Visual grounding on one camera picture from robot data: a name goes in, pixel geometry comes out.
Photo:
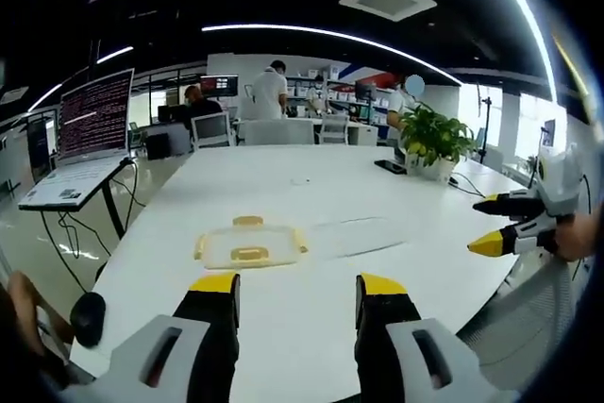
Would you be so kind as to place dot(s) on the black round object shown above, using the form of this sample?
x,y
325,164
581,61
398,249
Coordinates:
x,y
88,318

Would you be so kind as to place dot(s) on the silver laptop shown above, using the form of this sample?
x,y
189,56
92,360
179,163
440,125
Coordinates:
x,y
89,139

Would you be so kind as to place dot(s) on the long ceiling light strip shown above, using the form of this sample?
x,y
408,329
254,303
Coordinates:
x,y
330,35
80,75
524,11

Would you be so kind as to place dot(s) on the shelf with white boxes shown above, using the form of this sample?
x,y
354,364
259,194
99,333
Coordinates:
x,y
325,87

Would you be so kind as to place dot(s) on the black phone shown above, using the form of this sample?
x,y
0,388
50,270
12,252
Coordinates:
x,y
390,166

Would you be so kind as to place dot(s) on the person's leg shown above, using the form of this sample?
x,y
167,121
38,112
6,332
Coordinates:
x,y
28,318

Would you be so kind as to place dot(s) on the potted green plant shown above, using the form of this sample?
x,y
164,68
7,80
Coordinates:
x,y
436,139

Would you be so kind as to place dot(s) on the grey mesh office chair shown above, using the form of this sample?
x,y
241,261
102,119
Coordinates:
x,y
538,299

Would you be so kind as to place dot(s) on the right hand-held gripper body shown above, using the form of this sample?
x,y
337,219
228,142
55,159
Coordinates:
x,y
561,181

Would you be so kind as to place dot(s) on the dark monitor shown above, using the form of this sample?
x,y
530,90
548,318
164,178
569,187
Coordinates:
x,y
365,90

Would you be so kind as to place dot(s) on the black laptop stand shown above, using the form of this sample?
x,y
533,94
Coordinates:
x,y
113,205

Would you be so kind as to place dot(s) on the clear plastic lid yellow buckles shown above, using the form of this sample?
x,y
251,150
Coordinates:
x,y
250,242

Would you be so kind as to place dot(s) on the monitor with red screen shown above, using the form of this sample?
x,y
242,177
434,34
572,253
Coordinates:
x,y
219,85

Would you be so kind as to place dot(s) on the black tripod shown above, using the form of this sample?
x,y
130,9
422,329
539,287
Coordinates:
x,y
485,129

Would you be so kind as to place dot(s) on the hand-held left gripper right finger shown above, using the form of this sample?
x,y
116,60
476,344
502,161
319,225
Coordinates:
x,y
387,327

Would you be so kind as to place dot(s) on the person's right hand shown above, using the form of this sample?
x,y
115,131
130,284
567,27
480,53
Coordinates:
x,y
578,238

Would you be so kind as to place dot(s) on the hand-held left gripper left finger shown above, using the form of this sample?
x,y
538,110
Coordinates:
x,y
198,341

